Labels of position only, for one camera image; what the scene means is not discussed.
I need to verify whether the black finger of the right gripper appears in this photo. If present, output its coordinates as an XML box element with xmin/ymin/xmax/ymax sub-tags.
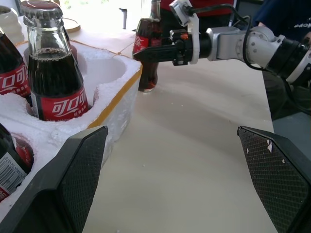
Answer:
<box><xmin>133</xmin><ymin>44</ymin><xmax>179</xmax><ymax>62</ymax></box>

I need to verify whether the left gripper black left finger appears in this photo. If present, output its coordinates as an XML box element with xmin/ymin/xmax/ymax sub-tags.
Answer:
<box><xmin>0</xmin><ymin>125</ymin><xmax>109</xmax><ymax>233</ymax></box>

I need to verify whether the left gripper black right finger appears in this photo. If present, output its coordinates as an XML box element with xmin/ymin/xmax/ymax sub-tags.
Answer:
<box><xmin>237</xmin><ymin>126</ymin><xmax>311</xmax><ymax>233</ymax></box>

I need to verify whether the glass cola bottle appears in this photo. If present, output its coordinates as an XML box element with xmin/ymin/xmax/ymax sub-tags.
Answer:
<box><xmin>0</xmin><ymin>26</ymin><xmax>32</xmax><ymax>99</ymax></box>
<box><xmin>0</xmin><ymin>122</ymin><xmax>35</xmax><ymax>203</ymax></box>
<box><xmin>19</xmin><ymin>0</ymin><xmax>91</xmax><ymax>122</ymax></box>
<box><xmin>133</xmin><ymin>0</ymin><xmax>164</xmax><ymax>92</ymax></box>

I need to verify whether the white foam crate, yellow tape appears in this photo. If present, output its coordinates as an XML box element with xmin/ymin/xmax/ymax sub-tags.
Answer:
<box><xmin>0</xmin><ymin>40</ymin><xmax>143</xmax><ymax>214</ymax></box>

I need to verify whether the round wooden disc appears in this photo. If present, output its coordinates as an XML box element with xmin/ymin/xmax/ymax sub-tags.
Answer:
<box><xmin>61</xmin><ymin>17</ymin><xmax>82</xmax><ymax>33</ymax></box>

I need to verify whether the person in dark blue shirt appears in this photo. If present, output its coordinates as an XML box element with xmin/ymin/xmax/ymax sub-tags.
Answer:
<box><xmin>252</xmin><ymin>0</ymin><xmax>311</xmax><ymax>121</ymax></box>

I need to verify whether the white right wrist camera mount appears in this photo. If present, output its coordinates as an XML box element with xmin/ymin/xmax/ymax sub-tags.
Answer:
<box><xmin>169</xmin><ymin>0</ymin><xmax>201</xmax><ymax>65</ymax></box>

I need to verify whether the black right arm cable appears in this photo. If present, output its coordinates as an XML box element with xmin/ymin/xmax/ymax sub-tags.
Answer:
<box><xmin>186</xmin><ymin>4</ymin><xmax>311</xmax><ymax>115</ymax></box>

